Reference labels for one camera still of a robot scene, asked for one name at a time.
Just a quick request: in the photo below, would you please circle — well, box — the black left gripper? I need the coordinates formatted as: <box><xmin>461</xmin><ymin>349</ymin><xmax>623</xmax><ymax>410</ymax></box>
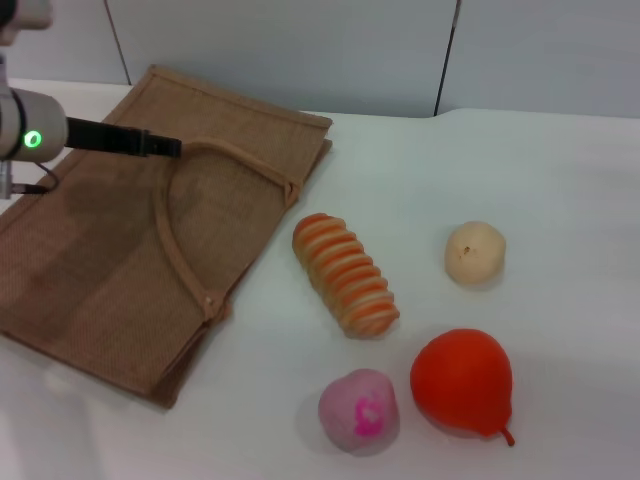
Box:
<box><xmin>63</xmin><ymin>116</ymin><xmax>183</xmax><ymax>159</ymax></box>

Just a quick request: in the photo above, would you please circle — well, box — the brown woven handbag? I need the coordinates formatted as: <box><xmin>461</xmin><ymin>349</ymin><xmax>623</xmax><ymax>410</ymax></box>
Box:
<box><xmin>0</xmin><ymin>63</ymin><xmax>335</xmax><ymax>410</ymax></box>

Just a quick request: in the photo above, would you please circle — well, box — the orange striped bread roll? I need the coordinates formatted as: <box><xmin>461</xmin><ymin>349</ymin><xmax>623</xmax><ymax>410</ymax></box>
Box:
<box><xmin>292</xmin><ymin>212</ymin><xmax>401</xmax><ymax>340</ymax></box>

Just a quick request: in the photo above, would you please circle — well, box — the beige egg yolk pastry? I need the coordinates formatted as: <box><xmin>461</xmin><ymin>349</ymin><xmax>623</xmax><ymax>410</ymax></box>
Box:
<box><xmin>444</xmin><ymin>220</ymin><xmax>507</xmax><ymax>286</ymax></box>

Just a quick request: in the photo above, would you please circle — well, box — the pink toy peach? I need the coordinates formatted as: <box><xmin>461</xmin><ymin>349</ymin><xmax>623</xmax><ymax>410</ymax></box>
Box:
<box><xmin>318</xmin><ymin>368</ymin><xmax>402</xmax><ymax>457</ymax></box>

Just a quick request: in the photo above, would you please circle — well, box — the red toy pear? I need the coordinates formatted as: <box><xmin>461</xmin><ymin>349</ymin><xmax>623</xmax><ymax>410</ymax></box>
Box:
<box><xmin>409</xmin><ymin>328</ymin><xmax>517</xmax><ymax>448</ymax></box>

